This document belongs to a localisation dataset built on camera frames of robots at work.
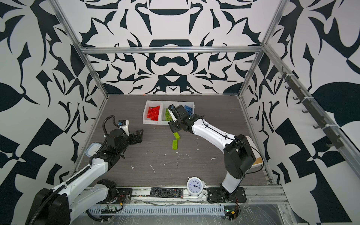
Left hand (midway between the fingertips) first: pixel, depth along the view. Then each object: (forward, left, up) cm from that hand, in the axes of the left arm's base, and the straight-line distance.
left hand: (135, 128), depth 84 cm
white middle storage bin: (+26, -15, -9) cm, 31 cm away
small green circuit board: (-41, -50, -15) cm, 67 cm away
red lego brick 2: (+16, -7, -12) cm, 21 cm away
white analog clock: (-29, -33, -12) cm, 46 cm away
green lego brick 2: (0, -24, -12) cm, 27 cm away
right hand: (+3, -23, 0) cm, 23 cm away
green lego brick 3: (-5, -23, -14) cm, 27 cm away
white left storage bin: (+29, -6, -11) cm, 31 cm away
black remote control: (-32, -18, -13) cm, 39 cm away
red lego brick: (+21, -7, -11) cm, 24 cm away
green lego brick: (+18, -18, -13) cm, 28 cm away
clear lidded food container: (-7, +28, -11) cm, 31 cm away
